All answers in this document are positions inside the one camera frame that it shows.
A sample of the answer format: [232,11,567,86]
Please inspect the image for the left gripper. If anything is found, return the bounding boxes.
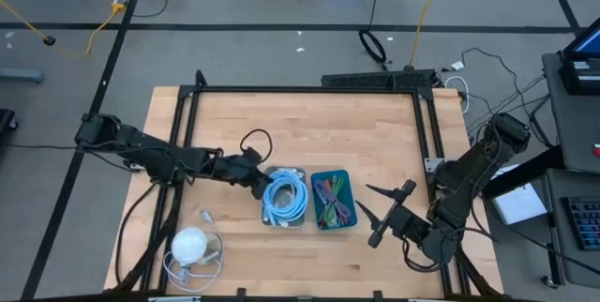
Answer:
[227,149,275,201]

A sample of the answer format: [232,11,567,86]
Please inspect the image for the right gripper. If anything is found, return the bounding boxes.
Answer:
[354,180,430,249]

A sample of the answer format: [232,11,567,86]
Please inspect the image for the pale blue cable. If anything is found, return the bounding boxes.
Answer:
[261,169,309,227]

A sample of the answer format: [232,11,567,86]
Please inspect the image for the pink cable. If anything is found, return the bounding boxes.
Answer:
[322,184,351,223]

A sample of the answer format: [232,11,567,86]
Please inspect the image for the purple cable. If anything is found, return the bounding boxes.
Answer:
[312,178,352,223]

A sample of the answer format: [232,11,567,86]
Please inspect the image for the teal plastic bin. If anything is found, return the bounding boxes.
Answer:
[309,169,359,232]

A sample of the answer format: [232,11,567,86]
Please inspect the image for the grey plastic bin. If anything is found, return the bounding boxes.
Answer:
[260,165,310,229]

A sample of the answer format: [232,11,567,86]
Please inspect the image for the clear plastic disc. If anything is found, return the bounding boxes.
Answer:
[201,234,224,265]

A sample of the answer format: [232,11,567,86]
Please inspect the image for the white dome device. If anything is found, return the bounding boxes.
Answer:
[171,226,208,268]

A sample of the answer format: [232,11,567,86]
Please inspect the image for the black perforated long box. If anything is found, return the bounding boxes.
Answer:
[321,68,437,90]

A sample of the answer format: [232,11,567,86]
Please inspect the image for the white flat box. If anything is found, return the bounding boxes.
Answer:
[489,164,548,226]

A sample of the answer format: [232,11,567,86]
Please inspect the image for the grey desk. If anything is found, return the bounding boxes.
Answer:
[480,51,600,289]

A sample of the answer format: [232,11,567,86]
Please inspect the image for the black keyboard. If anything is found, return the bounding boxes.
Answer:
[560,195,600,251]

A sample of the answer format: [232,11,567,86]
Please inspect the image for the black box device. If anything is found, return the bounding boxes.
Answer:
[557,57,600,97]

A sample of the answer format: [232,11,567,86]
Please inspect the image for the laptop screen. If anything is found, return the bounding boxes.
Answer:
[562,28,600,59]

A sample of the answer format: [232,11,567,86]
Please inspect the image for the grey cart leg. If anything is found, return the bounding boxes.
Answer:
[0,68,46,85]

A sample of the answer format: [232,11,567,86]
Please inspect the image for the silver mounting bracket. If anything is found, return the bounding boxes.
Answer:
[424,157,446,174]

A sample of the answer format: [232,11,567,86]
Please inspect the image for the black metal rig frame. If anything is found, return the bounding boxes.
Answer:
[112,69,505,302]

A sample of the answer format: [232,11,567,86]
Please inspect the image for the white round charger with cable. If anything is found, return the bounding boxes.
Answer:
[162,210,225,294]

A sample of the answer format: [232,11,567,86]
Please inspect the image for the white looped cable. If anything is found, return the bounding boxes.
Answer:
[442,75,471,115]

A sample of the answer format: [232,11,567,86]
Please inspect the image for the black hanging cable with coil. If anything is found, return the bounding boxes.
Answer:
[358,0,389,71]

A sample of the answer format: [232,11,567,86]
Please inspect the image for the yellow hanging cord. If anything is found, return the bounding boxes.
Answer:
[408,0,445,69]

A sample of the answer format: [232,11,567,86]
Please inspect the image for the yellow floor cable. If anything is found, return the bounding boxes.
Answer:
[0,0,127,58]

